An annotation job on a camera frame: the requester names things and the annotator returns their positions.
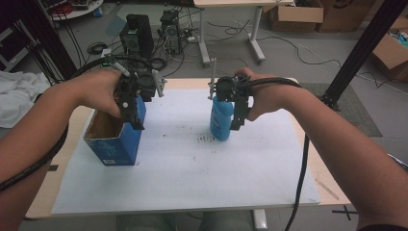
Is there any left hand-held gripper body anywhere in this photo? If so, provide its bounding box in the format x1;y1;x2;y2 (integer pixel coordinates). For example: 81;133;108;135
109;57;168;123

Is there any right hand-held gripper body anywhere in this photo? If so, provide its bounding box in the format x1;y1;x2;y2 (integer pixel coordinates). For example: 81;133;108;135
207;57;254;109

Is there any blue plastic bottle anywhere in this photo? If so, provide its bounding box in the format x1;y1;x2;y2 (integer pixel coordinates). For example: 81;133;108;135
209;95;235;142

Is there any blue cardboard box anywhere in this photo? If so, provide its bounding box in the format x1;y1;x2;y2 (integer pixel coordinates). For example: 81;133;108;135
83;94;147;167

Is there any person's right hand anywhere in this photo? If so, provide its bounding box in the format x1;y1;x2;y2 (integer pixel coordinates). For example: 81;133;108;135
235;66;299;122

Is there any person's left hand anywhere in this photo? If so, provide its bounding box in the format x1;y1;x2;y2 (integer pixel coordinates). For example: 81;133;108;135
76;68;125;118

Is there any black computer tower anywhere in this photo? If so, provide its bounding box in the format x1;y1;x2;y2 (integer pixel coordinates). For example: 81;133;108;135
119;13;155;61

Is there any white-legged desk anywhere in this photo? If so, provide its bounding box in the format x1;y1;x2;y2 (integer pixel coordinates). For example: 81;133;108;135
192;0;294;67

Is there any grey open computer tower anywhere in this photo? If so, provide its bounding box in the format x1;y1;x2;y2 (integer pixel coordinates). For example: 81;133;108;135
159;9;183;56

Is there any white paper sheet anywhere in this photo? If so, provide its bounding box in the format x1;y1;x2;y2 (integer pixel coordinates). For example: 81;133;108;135
51;88;321;216

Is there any small brown cardboard box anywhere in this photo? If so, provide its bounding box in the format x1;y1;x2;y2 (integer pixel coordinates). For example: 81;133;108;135
268;0;325;34

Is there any round white table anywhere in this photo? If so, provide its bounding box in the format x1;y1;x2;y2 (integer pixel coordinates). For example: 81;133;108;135
40;0;105;22

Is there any white table leg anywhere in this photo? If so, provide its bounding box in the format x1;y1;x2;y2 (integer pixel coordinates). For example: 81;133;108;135
252;209;268;231

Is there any grey floor mat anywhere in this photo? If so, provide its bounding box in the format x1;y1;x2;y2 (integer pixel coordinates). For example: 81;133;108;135
299;82;384;139

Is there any white cloth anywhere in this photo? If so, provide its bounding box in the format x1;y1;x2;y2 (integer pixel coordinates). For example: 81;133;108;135
0;70;51;130

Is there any large brown cardboard box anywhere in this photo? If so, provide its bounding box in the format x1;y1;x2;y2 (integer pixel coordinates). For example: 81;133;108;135
316;0;377;34

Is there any black metal stand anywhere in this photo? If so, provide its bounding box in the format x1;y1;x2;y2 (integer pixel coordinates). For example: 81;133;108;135
320;0;408;111

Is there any open cardboard box with contents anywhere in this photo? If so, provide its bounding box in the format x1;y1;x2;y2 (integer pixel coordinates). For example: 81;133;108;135
370;15;408;82

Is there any coiled black cable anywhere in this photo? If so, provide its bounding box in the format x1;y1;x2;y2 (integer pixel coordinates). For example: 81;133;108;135
87;41;109;56

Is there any long black floor cable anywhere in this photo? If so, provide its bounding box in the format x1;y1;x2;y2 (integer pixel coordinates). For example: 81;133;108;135
256;35;408;96

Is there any right gripper black sleeved cable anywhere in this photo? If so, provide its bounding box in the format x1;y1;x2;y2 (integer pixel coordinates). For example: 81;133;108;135
239;76;311;231

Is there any gripper black sleeved cable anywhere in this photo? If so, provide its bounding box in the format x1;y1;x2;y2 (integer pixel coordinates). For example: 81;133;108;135
239;76;311;231
0;54;155;193

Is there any left gripper black sleeved cable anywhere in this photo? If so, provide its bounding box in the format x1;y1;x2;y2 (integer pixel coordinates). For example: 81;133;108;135
0;54;155;193

